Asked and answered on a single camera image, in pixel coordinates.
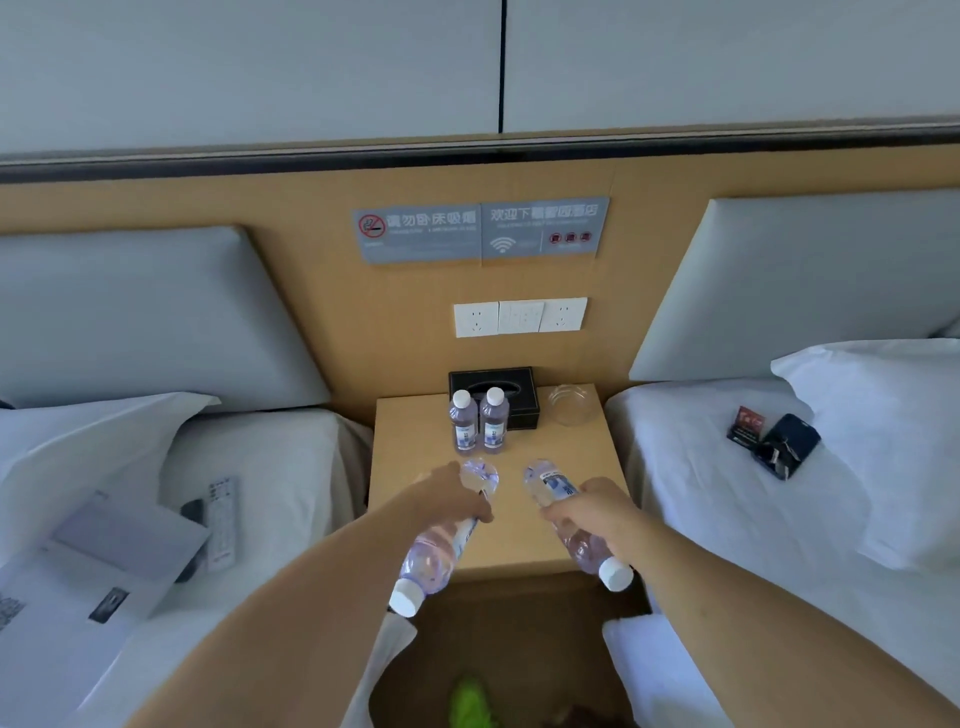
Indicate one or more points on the red cigarette pack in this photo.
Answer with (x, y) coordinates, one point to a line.
(745, 426)

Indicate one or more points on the wooden headboard panel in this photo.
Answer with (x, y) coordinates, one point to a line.
(390, 345)

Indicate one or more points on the person's right hand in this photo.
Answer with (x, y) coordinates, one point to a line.
(600, 514)

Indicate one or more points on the grey padded headboard cushion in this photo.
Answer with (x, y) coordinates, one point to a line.
(142, 322)
(795, 285)

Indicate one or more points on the wooden nightstand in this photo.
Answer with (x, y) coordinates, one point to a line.
(420, 442)

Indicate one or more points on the person's green shoe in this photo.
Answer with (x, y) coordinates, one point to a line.
(471, 705)

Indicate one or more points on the person's right thumb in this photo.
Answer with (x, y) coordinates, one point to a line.
(556, 514)

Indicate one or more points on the white printed paper sheet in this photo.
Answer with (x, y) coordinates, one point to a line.
(52, 622)

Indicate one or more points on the white light switch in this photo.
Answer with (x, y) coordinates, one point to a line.
(520, 317)

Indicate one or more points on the grey card sheet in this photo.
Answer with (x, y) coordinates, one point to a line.
(135, 536)

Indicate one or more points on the white remote control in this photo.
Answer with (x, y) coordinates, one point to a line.
(223, 521)

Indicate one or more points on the grey no-smoking sign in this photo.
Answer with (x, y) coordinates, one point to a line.
(417, 235)

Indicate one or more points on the black tissue box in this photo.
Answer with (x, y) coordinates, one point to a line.
(523, 401)

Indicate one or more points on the person's left hand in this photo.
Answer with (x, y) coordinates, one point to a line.
(442, 496)

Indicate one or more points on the person's left forearm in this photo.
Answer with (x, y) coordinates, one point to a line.
(300, 622)

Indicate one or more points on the dark blue wallet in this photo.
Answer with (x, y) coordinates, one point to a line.
(796, 439)

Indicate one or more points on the clear glass ashtray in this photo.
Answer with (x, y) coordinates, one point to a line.
(572, 405)

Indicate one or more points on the clear plastic water bottle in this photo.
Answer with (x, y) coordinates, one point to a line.
(551, 480)
(433, 559)
(464, 427)
(494, 424)

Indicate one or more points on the person's right forearm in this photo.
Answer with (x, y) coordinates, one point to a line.
(757, 622)

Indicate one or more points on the person's left thumb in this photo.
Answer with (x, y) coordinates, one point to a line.
(480, 512)

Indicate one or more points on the bunch of keys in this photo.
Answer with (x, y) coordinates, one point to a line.
(778, 456)

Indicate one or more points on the white wall socket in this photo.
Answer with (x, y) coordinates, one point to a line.
(563, 315)
(476, 320)

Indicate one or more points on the black remote control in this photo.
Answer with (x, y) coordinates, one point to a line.
(192, 514)

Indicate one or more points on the grey wifi sign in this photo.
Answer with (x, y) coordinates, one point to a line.
(544, 228)

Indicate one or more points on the white pillow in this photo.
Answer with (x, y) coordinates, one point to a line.
(82, 450)
(892, 435)

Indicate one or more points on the white bed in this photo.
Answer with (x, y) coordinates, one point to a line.
(712, 510)
(285, 465)

